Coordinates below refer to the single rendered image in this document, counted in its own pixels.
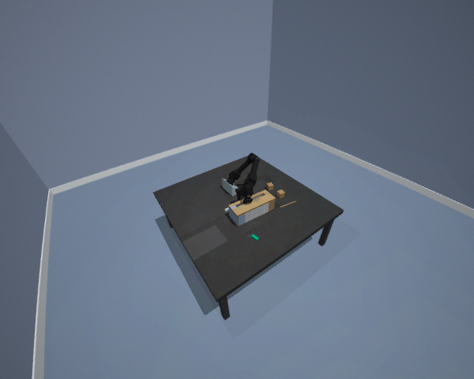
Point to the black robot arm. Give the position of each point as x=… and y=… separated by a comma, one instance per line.
x=251, y=179

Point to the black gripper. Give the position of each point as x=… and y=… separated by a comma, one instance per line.
x=242, y=191

